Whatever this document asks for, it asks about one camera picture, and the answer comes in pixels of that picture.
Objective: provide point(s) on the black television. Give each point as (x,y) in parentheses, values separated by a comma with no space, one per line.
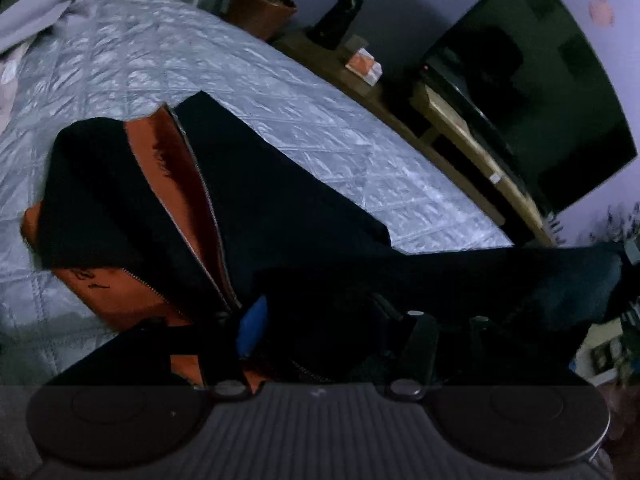
(525,78)

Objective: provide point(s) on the wooden tv shelf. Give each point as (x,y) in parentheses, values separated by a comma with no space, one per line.
(449,123)

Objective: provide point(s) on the dried flower bouquet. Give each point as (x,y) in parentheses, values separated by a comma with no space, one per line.
(619,224)

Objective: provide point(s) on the pink wall sticker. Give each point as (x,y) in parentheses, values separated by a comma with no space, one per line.
(601,13)

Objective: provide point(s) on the silver quilted bedspread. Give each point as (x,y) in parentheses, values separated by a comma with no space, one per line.
(138,54)

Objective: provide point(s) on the dark wooden cabinet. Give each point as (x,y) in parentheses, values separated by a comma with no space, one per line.
(330,65)

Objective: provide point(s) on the cream shelf unit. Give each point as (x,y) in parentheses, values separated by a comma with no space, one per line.
(610,352)

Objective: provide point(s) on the orange white tissue pack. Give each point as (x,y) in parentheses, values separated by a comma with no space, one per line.
(365,66)

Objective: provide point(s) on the grey cloth on bed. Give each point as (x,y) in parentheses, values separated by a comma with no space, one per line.
(27,18)

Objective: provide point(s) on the terracotta plant pot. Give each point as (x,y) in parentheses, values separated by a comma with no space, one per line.
(260,18)

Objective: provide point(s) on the black jacket with orange lining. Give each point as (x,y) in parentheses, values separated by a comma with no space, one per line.
(188,215)

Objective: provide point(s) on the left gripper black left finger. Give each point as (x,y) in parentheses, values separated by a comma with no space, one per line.
(212,355)

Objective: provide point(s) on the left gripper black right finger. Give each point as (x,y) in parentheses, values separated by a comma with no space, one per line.
(428,345)

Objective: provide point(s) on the black speaker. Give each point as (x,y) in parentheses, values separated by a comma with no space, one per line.
(330,30)

